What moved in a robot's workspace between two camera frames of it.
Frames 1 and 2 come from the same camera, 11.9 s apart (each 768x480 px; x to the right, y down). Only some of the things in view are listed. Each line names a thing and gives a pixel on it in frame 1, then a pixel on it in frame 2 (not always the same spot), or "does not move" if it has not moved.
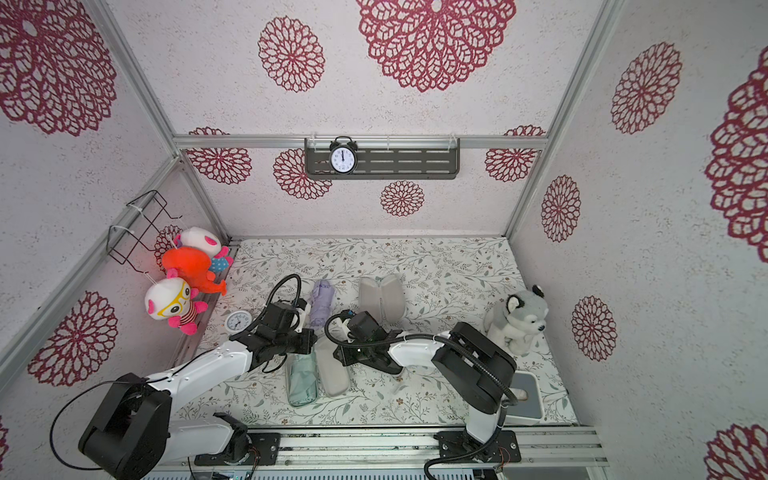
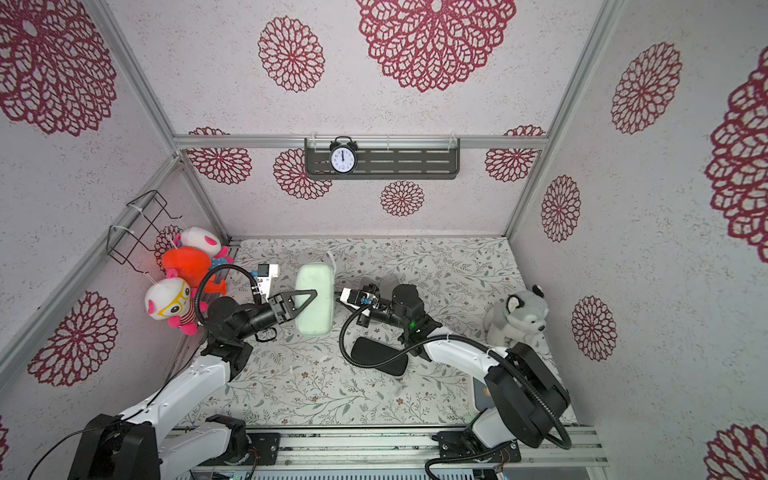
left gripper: x=309 y=340 to x=283 y=306
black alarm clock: x=343 y=156 does not move
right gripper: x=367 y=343 to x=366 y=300
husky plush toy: x=513 y=323 does not move
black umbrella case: x=384 y=362 does not move
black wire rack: x=135 y=229 does not move
